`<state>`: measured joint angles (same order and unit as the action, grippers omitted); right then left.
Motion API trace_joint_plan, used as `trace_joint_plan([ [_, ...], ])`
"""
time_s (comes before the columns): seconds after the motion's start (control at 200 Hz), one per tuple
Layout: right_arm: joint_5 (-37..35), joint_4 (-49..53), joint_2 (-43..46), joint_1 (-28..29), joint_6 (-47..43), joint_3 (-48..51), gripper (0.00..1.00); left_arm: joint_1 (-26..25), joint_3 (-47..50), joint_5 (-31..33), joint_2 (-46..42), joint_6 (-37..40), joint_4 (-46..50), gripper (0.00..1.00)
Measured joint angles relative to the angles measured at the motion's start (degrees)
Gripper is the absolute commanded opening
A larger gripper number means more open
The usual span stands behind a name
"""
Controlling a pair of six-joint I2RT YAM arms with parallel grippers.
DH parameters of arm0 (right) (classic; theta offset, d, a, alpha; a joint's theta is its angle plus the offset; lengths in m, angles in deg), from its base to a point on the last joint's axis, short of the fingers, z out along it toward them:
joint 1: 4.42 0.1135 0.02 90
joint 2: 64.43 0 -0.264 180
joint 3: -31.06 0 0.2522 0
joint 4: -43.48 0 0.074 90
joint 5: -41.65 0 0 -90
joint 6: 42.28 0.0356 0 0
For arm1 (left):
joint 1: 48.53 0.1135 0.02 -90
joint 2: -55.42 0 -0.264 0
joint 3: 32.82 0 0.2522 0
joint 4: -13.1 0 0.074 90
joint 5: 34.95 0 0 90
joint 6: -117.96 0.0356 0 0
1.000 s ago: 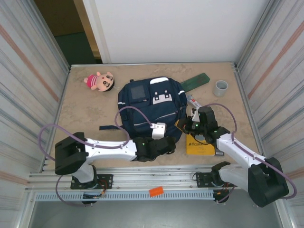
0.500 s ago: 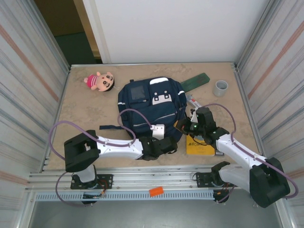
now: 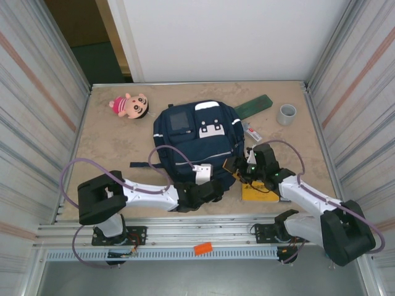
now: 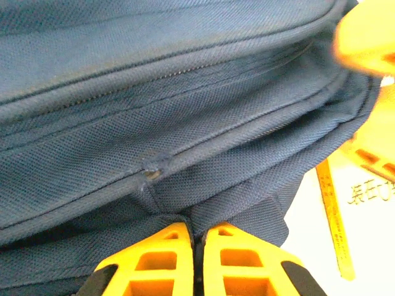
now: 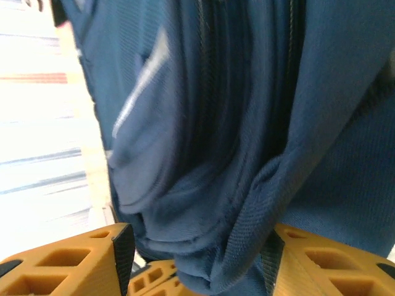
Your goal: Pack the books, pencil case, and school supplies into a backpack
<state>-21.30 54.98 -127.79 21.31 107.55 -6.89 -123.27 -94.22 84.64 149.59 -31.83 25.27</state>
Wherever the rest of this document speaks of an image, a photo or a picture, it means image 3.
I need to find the yellow book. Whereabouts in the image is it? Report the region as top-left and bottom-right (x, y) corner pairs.
(241, 175), (282, 204)

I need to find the clear eraser pack red label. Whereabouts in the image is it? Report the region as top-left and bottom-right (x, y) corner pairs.
(242, 122), (262, 142)

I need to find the navy blue backpack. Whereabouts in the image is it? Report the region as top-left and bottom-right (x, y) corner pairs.
(129, 99), (247, 205)

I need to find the green pencil case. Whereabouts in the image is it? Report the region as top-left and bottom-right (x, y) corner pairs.
(233, 94), (274, 120)

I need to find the grey cup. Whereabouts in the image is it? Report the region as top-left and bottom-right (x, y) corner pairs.
(276, 104), (297, 126)

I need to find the orange block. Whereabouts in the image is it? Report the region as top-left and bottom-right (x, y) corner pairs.
(193, 242), (214, 256)

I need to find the plush doll pink striped shirt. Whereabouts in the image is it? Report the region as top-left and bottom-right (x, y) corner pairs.
(108, 92), (151, 120)

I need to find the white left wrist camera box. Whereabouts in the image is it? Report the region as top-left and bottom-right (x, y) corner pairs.
(193, 164), (214, 186)

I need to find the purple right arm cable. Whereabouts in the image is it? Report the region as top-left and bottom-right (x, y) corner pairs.
(252, 140), (386, 265)

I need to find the aluminium rail frame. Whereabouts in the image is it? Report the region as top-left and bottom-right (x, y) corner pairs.
(32, 215), (370, 250)

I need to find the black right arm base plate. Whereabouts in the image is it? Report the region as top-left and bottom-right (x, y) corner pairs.
(253, 222), (310, 244)

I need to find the grey slotted cable tray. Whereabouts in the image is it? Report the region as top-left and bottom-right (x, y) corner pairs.
(45, 248), (280, 261)

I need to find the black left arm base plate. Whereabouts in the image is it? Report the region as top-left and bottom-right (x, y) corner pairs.
(91, 226), (148, 247)

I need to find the white door frame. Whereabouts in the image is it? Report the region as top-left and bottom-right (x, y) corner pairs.
(94, 0), (146, 84)

